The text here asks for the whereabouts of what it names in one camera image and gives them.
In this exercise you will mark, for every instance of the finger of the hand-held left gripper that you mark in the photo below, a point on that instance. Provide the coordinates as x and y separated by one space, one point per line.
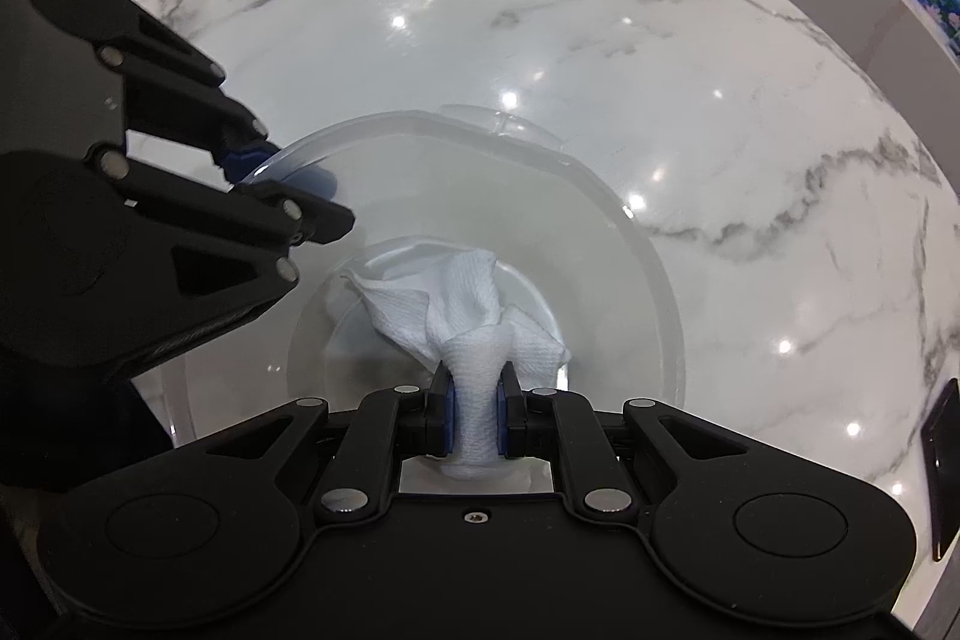
244 156
315 218

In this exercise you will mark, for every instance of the black phone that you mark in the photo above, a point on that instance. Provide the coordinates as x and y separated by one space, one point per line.
943 460

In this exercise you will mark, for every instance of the white cleaning cloth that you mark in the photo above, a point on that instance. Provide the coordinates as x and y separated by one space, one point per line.
465 310

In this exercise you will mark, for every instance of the clear plastic bowl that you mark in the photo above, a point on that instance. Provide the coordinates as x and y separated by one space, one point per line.
607 280

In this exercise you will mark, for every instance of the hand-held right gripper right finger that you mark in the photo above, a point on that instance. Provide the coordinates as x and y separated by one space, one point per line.
503 419

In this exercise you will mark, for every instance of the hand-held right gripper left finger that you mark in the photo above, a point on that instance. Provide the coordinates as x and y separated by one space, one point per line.
448 416

